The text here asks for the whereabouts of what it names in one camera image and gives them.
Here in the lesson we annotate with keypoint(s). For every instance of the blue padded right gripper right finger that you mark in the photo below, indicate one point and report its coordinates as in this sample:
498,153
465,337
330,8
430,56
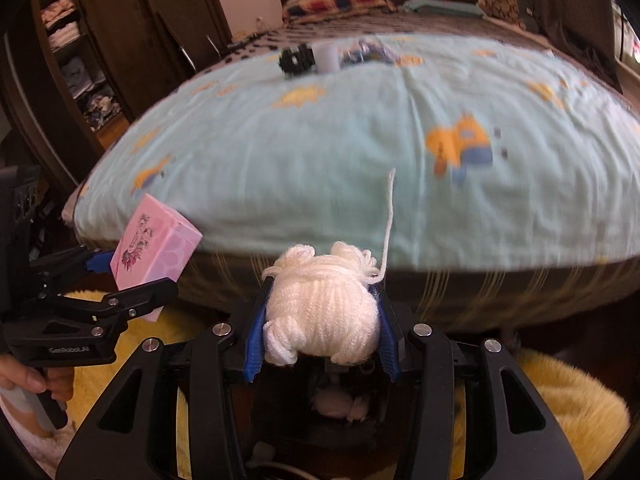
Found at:
510,433

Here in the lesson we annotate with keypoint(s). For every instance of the red blue plaid pillow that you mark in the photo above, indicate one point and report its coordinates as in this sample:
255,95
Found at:
310,11

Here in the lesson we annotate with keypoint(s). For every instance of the teal flat pillow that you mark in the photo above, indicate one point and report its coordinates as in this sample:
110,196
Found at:
444,7

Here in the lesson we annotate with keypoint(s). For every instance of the lavender fabric scrunchie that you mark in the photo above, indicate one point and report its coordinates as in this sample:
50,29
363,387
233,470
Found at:
366,51

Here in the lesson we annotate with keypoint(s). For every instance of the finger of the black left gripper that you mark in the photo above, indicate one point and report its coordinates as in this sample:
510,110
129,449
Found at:
142,301

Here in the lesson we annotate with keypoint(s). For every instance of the white yarn ball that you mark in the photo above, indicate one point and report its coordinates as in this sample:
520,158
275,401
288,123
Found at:
321,305

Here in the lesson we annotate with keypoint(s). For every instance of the black zigzag patterned bedspread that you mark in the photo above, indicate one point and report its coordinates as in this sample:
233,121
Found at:
399,24

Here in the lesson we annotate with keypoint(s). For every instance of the brown patterned cushion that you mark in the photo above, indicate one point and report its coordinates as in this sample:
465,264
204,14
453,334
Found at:
500,2

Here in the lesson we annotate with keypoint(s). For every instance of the pink tissue box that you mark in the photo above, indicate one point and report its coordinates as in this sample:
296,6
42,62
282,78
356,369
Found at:
157,243

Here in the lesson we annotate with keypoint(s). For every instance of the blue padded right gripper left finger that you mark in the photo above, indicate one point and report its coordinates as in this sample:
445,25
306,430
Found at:
130,432

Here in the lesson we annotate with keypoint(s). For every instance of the person's left hand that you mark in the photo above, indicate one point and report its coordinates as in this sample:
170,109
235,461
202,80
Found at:
59,381

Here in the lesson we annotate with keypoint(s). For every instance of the white plastic cup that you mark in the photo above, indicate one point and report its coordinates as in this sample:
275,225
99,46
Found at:
326,57

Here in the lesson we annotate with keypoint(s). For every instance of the dark wooden wardrobe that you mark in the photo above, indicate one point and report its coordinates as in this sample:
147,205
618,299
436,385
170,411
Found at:
145,48

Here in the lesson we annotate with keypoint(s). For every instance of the black hair scrunchie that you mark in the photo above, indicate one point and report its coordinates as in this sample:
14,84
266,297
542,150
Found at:
298,61

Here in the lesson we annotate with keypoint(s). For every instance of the light blue cartoon blanket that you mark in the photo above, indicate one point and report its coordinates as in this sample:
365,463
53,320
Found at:
466,153

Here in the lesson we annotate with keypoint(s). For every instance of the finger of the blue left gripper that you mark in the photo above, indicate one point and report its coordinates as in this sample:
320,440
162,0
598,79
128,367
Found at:
100,262

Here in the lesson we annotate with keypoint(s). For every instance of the dark brown curtain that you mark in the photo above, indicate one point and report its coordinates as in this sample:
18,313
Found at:
584,30

